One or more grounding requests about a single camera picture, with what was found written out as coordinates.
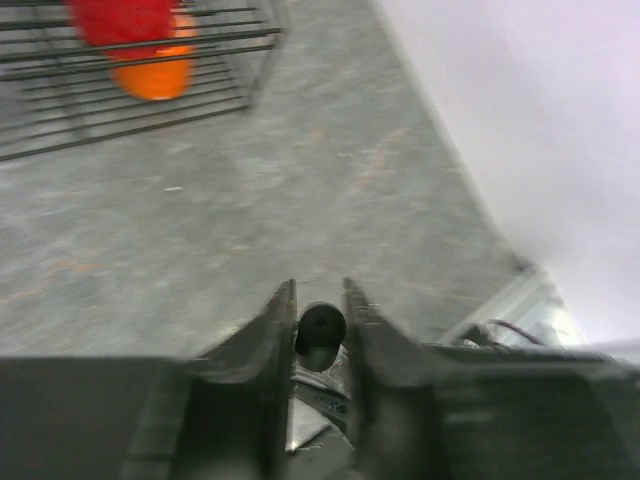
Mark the red ceramic mug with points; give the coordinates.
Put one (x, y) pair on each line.
(102, 23)

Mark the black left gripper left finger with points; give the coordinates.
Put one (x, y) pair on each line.
(220, 415)

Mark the black wire rack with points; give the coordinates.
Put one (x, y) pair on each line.
(57, 92)

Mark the orange cup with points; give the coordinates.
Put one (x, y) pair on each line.
(167, 73)

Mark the black nail polish cap brush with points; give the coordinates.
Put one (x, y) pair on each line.
(321, 329)

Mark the glitter nail polish bottle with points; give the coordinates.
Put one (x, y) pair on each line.
(319, 402)

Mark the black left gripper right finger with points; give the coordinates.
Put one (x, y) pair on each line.
(429, 411)

